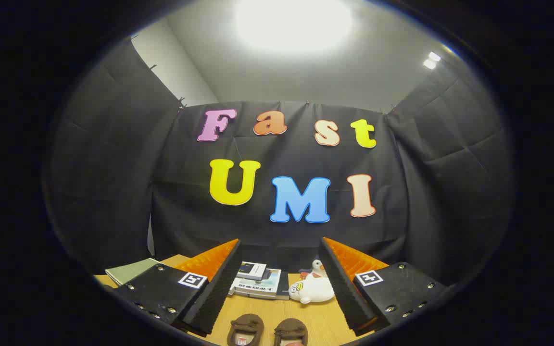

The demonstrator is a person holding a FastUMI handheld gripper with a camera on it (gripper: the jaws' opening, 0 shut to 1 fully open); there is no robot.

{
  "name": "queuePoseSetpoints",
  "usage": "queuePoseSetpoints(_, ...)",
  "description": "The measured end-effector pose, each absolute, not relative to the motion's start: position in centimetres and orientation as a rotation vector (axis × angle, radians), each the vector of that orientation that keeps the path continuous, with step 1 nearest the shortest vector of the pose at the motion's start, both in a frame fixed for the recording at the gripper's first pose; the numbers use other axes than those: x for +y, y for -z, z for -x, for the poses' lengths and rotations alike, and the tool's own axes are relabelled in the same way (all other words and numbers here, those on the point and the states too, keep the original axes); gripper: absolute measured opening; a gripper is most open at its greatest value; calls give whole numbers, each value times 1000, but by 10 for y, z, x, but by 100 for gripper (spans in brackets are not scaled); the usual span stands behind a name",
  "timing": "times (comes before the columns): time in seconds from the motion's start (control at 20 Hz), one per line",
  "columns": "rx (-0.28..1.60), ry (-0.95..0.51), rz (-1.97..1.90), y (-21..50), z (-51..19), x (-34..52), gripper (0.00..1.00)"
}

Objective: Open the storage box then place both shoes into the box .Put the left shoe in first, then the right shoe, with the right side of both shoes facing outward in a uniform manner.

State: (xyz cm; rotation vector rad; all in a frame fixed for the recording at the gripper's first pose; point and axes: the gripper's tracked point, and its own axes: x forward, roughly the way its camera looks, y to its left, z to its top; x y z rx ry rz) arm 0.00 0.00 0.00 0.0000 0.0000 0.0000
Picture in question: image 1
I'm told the white plush toy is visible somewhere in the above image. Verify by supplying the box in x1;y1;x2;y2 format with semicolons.
289;275;335;304

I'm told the book with dark blue cover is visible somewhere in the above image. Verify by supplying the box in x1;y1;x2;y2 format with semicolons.
238;261;267;281

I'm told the brown fuzzy slipper shoe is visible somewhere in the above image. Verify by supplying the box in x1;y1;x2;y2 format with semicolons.
273;318;309;346
227;314;265;346

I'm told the penguin plush toy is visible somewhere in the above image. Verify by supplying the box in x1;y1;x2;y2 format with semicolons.
299;259;328;280

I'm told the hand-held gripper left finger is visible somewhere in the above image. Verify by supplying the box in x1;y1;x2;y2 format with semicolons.
112;239;242;337

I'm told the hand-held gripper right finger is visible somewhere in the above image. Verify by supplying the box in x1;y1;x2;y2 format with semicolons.
318;236;448;337

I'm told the book with light blue cover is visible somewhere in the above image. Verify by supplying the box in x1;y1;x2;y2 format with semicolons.
233;269;282;295

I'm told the bright ceiling light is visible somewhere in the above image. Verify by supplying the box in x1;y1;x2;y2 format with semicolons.
233;0;354;54

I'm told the green fabric storage box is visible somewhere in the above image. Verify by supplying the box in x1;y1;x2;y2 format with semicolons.
105;258;162;286

